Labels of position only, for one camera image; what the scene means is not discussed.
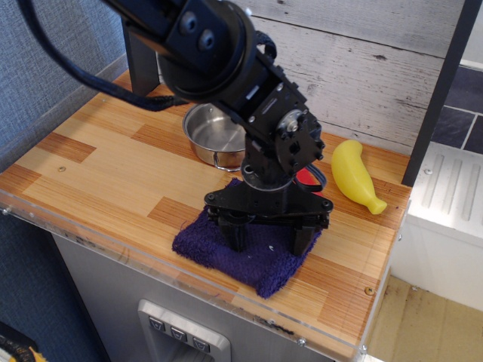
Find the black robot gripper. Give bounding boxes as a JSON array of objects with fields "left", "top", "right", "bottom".
[{"left": 205, "top": 179, "right": 334, "bottom": 255}]

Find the dark blue terry cloth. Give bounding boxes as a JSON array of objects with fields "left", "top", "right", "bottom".
[{"left": 172, "top": 177, "right": 324, "bottom": 300}]

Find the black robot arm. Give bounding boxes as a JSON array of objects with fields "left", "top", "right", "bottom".
[{"left": 110, "top": 1, "right": 333, "bottom": 255}]

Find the yellow plastic banana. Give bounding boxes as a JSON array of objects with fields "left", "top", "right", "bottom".
[{"left": 331, "top": 140, "right": 387, "bottom": 215}]

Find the stainless steel pot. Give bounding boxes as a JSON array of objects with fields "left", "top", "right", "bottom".
[{"left": 183, "top": 103, "right": 245, "bottom": 172}]

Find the clear acrylic table guard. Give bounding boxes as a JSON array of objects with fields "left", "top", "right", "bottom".
[{"left": 1, "top": 192, "right": 368, "bottom": 361}]

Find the silver dispenser button panel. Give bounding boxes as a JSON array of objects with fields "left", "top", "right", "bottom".
[{"left": 137, "top": 299, "right": 232, "bottom": 361}]

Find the white ribbed appliance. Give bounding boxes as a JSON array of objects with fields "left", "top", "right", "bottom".
[{"left": 391, "top": 143, "right": 482, "bottom": 309}]

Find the yellow black object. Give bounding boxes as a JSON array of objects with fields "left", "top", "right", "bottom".
[{"left": 1, "top": 335, "right": 47, "bottom": 362}]

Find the red handled toy fork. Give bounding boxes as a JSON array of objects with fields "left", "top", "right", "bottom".
[{"left": 294, "top": 168, "right": 322, "bottom": 192}]

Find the dark left frame post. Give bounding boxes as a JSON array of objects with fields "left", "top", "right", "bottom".
[{"left": 122, "top": 20, "right": 160, "bottom": 96}]

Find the dark frame post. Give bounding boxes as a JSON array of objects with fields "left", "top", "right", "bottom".
[
  {"left": 122, "top": 20, "right": 160, "bottom": 96},
  {"left": 401, "top": 0, "right": 482, "bottom": 187}
]

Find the dark right frame post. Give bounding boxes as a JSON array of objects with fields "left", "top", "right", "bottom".
[{"left": 401, "top": 0, "right": 482, "bottom": 187}]

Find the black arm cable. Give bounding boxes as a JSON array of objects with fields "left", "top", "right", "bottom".
[{"left": 17, "top": 0, "right": 328, "bottom": 195}]

